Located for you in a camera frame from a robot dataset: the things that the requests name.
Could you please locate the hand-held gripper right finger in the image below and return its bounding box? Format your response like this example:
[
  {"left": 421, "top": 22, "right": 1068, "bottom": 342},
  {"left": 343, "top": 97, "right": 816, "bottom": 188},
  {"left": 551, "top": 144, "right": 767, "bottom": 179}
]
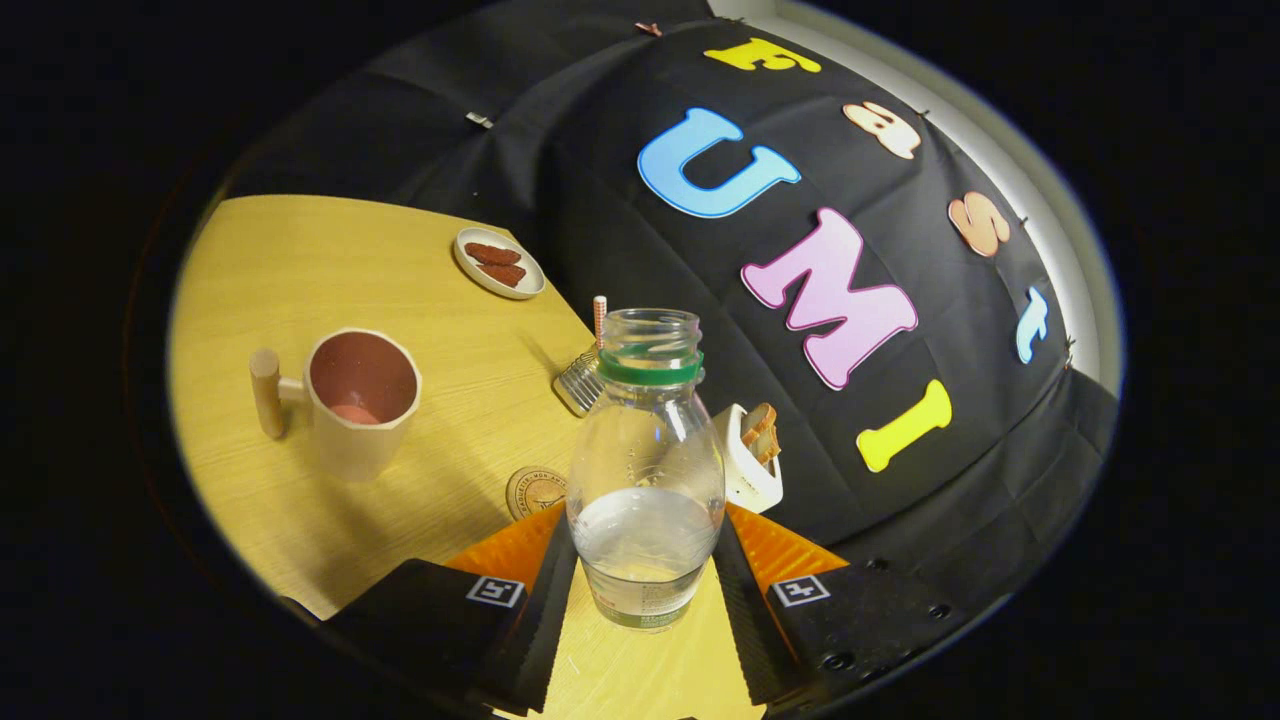
[{"left": 712, "top": 503, "right": 986, "bottom": 711}]

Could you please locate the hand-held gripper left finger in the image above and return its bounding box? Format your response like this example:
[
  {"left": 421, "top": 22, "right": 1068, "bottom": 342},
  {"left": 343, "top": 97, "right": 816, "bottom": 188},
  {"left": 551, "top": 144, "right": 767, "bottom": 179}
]
[{"left": 325, "top": 500, "right": 581, "bottom": 716}]

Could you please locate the round wooden coaster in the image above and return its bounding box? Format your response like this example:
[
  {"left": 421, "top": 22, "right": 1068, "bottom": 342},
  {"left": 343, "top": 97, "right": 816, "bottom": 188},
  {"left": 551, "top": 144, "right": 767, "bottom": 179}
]
[{"left": 505, "top": 465, "right": 569, "bottom": 521}]

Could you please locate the clear plastic juice bottle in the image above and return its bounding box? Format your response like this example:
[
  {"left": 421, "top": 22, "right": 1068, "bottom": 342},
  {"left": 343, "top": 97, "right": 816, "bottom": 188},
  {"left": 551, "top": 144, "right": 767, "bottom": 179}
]
[{"left": 565, "top": 308, "right": 727, "bottom": 633}]

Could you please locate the beige cup with wooden handle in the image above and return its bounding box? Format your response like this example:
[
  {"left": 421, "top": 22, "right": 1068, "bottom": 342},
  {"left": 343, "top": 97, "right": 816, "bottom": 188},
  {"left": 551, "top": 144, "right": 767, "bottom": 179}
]
[{"left": 248, "top": 328, "right": 423, "bottom": 483}]

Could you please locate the white toaster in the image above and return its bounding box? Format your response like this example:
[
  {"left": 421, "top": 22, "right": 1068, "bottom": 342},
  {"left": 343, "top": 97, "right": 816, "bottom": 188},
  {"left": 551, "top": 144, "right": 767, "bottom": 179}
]
[{"left": 712, "top": 403, "right": 785, "bottom": 514}]

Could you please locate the square glass jar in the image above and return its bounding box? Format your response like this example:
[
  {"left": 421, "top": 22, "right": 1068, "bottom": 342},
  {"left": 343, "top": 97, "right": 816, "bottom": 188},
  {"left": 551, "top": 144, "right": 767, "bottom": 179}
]
[{"left": 552, "top": 345, "right": 603, "bottom": 418}]

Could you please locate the small white plate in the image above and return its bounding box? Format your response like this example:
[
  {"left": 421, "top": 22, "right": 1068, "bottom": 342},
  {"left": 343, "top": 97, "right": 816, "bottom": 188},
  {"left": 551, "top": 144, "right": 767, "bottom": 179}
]
[{"left": 453, "top": 227, "right": 547, "bottom": 301}]

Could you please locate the black backdrop cloth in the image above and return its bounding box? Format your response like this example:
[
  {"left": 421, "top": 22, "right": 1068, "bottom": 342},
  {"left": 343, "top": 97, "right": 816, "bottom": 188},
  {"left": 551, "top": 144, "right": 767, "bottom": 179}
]
[{"left": 225, "top": 0, "right": 1119, "bottom": 601}]

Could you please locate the wooden table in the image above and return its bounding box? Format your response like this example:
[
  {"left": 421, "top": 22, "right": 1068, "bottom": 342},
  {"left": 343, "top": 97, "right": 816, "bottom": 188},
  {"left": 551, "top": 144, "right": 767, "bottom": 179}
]
[{"left": 168, "top": 194, "right": 766, "bottom": 720}]

